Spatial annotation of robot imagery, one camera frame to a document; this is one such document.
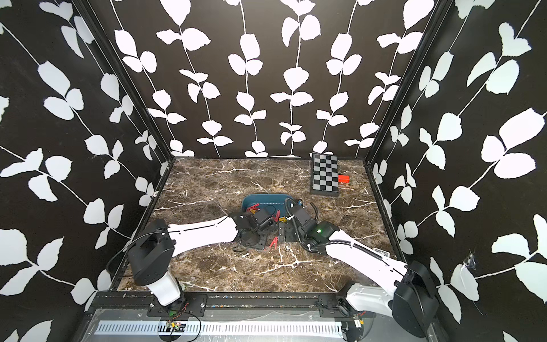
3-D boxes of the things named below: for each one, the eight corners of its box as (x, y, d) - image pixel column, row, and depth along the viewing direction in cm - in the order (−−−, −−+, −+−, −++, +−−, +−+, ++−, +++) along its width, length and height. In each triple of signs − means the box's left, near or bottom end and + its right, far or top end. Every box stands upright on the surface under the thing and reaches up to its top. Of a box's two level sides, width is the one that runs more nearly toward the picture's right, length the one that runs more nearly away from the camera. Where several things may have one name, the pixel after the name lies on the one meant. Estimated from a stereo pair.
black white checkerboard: (309, 193, 109) (310, 189, 106) (311, 156, 126) (312, 152, 123) (337, 196, 107) (339, 193, 105) (336, 159, 125) (337, 155, 122)
